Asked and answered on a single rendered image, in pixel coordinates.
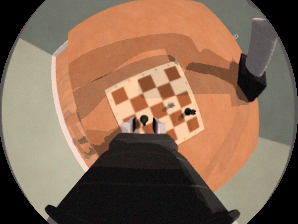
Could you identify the brown and cream chessboard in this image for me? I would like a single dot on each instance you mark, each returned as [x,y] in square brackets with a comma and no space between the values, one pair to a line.
[148,93]

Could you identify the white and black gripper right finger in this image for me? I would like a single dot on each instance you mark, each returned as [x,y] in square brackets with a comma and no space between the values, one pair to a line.
[158,126]

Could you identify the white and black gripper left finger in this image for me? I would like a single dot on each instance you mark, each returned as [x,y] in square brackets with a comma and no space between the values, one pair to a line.
[129,126]

